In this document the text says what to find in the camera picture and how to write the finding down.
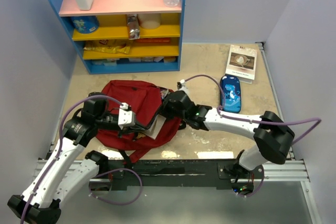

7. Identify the blue cartoon book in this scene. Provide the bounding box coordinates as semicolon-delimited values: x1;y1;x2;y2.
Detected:
144;89;170;140

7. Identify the red backpack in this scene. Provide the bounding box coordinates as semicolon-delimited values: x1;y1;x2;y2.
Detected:
96;80;181;164

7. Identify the orange treehouse book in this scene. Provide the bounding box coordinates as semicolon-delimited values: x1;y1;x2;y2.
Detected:
133;132;145;141

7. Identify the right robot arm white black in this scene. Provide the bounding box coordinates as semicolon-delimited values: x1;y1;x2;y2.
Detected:
161;91;295;178

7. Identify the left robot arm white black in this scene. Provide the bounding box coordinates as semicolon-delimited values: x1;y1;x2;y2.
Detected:
7;93;132;223

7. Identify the yellow chips bag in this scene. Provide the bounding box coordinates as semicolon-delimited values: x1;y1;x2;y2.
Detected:
83;39;133;55

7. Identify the blue dinosaur pencil case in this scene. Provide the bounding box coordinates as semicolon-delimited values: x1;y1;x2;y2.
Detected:
220;74;242;113

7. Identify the red flat box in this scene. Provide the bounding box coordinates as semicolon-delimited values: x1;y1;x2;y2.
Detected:
136;38;171;44

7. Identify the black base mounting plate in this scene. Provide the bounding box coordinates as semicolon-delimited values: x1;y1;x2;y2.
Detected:
91;159;264;190

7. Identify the white coffee cover book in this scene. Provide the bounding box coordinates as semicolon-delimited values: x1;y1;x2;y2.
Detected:
225;45;257;84

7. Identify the silver snack packet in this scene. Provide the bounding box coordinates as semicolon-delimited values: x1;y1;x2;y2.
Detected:
127;14;140;40

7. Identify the blue shelf unit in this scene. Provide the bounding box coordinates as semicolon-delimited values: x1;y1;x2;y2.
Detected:
49;0;185;74

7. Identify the white round container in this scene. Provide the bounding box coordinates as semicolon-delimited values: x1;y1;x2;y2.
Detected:
138;13;161;29

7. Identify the blue snack can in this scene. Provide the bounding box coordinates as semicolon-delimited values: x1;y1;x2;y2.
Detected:
71;16;99;34

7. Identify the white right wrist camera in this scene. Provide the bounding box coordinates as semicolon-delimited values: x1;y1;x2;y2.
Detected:
177;79;190;95

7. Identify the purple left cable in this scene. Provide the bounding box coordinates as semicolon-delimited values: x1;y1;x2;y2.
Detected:
19;95;144;224

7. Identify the purple cable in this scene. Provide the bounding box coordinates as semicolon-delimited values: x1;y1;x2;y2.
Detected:
19;95;144;224
183;74;322;198

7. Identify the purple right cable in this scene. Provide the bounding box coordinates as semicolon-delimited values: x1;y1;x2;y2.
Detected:
183;74;322;198

